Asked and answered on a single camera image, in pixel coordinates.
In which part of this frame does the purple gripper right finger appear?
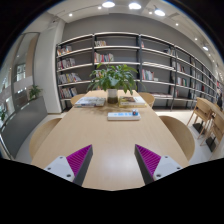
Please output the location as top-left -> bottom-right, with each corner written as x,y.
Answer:
134,144 -> 182,184

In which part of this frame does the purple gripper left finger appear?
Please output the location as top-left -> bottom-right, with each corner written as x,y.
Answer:
44,145 -> 93,186

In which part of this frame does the blue red charger plug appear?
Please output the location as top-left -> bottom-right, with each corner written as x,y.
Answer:
132,109 -> 139,116

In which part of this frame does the wooden chair near right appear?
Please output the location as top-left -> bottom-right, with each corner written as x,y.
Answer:
160,115 -> 195,160

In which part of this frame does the wooden chair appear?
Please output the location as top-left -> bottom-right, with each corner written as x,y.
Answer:
160,115 -> 195,160
139,92 -> 155,107
29,118 -> 60,158
70,94 -> 85,106

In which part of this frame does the wooden chair near left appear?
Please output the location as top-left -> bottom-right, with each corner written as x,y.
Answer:
29,118 -> 60,158

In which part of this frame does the wooden chair far right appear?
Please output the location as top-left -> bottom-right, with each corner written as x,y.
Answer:
139,92 -> 155,107

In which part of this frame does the yellow book stack right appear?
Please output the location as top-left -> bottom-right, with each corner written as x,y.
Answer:
119,96 -> 146,107

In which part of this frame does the wooden chair far left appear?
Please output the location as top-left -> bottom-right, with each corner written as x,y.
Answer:
70,94 -> 85,106

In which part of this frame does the wooden chair far edge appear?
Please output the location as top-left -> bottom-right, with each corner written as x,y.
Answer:
201,113 -> 224,152

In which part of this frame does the wooden chair side table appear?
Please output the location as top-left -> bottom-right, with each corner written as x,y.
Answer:
192,98 -> 212,135

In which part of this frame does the small plant by window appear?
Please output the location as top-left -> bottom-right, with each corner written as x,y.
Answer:
29,85 -> 41,100

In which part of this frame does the large grey bookshelf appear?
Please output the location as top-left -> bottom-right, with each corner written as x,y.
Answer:
56,32 -> 217,109

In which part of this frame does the green potted plant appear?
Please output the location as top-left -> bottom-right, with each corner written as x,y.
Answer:
87,64 -> 137,104

